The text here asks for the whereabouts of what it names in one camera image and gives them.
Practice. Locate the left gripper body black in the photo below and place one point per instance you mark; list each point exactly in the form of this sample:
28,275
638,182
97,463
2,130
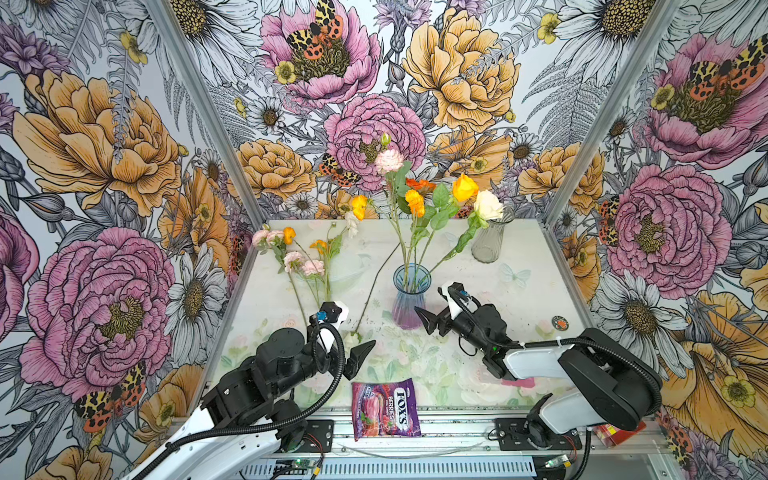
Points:
335,358

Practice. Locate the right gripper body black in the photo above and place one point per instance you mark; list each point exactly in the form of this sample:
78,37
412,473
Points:
450,321

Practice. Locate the blue purple glass vase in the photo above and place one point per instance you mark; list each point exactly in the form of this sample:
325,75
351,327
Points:
411,282

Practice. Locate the clear grey glass vase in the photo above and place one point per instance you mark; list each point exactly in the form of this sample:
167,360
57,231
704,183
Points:
487,244

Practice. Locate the white rose flower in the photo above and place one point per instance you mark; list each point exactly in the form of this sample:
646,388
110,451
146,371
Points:
486,208

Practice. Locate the orange gerbera flower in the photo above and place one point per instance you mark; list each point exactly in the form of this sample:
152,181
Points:
422,186

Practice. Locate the yellow orange rose flower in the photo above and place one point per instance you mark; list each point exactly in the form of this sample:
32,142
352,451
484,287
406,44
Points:
447,203

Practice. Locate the yellow orange poppy stem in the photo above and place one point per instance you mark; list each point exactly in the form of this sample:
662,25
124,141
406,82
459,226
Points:
413,204

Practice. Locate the pink carnation flower stem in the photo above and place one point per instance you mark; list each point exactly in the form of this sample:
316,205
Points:
393,168

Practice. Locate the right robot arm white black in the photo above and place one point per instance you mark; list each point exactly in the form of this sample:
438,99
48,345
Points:
609,384

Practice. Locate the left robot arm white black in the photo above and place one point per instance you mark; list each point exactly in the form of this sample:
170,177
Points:
248,414

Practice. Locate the purple Fox's candy bag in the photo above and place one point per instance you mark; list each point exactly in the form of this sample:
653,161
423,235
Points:
385,410

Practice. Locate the pink white pill organizer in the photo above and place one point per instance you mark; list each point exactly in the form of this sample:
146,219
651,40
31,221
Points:
520,383

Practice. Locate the small round orange token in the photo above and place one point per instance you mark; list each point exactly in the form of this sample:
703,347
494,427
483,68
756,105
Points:
560,323

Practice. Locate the orange poppy stem on table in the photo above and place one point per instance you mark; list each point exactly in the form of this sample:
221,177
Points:
324,249

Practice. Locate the red bandage box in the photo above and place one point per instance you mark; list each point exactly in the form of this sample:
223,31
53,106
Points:
611,436

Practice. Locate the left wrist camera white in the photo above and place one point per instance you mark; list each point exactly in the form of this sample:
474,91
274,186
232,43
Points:
330,314

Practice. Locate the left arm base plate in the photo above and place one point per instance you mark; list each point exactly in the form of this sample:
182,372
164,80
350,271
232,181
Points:
317,438

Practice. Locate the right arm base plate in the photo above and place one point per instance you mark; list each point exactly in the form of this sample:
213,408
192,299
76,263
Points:
518,434

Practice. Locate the aluminium rail front frame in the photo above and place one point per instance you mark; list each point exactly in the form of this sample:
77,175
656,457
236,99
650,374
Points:
456,444

